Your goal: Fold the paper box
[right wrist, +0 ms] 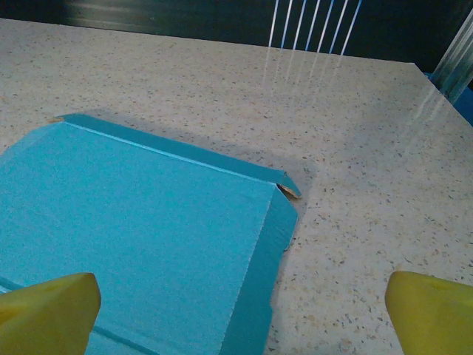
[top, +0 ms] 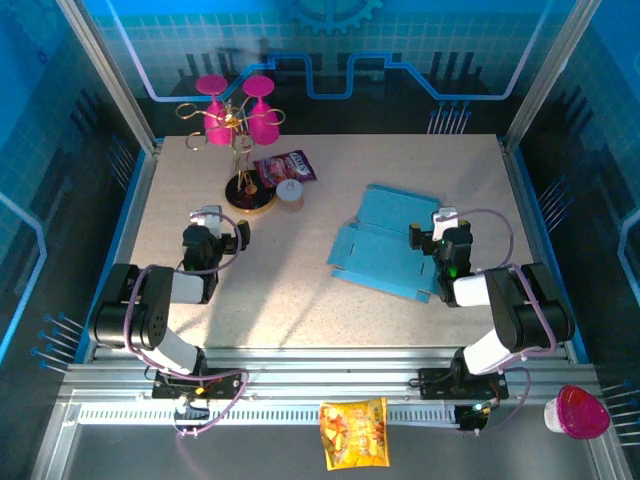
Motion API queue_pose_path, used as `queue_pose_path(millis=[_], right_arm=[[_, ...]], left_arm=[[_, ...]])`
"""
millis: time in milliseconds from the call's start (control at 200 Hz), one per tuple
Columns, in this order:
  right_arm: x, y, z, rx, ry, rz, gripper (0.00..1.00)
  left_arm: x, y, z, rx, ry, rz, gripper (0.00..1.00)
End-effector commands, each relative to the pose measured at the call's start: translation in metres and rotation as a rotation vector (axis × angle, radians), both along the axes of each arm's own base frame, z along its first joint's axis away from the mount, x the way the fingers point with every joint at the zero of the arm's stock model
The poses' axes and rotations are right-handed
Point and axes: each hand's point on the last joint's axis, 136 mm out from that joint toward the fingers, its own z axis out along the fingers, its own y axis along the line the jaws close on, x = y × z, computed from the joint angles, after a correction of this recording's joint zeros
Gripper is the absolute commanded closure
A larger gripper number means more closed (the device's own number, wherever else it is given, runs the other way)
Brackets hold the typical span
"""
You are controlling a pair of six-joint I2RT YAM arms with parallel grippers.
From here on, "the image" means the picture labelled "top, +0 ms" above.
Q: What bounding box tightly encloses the blue paper box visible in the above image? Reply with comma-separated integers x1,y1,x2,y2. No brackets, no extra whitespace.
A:
325,182,446,304

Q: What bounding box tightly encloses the beige can with white lid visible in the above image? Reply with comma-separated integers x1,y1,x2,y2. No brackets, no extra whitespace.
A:
274,178,306,212

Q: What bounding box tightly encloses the purple snack bag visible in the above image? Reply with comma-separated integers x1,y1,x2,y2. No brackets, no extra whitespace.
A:
252,149,319,189

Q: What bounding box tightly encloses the pink wine glass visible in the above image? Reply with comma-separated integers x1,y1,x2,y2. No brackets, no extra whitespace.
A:
194,73,237,147
241,75,280,147

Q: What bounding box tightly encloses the left controller board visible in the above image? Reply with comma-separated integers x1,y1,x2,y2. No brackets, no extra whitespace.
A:
172,394,211,421

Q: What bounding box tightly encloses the controller board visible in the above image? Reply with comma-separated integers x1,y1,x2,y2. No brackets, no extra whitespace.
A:
172,394,211,421
455,399,501,434

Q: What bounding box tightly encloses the right controller board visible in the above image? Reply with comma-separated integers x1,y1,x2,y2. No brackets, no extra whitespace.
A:
455,399,501,434

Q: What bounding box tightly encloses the pink plastic cup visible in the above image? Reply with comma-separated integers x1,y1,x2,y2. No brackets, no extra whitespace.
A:
543,384,611,441

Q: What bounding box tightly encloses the yellow snack bag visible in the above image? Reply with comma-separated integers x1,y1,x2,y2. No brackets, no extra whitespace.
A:
318,397,391,472

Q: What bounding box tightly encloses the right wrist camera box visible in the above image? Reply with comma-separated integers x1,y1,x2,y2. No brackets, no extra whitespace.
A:
432,206,460,240

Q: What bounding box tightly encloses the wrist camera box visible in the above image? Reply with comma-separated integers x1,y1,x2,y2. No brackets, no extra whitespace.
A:
432,206,460,240
189,204,225,239

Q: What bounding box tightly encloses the gold wire glass rack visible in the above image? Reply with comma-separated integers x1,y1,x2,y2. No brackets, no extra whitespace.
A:
174,99,286,217

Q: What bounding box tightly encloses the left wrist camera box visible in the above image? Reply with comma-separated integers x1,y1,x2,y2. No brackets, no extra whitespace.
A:
189,204,225,239

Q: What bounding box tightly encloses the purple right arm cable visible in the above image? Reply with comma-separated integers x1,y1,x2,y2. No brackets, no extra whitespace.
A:
447,208,557,437

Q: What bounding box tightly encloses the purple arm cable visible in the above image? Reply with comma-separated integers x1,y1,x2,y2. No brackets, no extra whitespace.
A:
447,208,557,437
122,210,250,441

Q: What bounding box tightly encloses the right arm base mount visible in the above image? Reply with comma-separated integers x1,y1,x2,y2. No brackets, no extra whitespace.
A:
418,367,510,401

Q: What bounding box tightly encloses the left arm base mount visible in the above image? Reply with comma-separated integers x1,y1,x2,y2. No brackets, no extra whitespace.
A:
149,367,246,401

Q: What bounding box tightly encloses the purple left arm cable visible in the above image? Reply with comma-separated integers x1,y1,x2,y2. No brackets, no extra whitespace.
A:
122,210,250,441

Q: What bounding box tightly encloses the aluminium frame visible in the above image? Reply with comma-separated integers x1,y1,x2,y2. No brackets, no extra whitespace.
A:
29,0,634,480

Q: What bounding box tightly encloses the white slotted cable duct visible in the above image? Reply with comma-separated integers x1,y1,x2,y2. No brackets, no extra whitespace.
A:
77,403,461,427

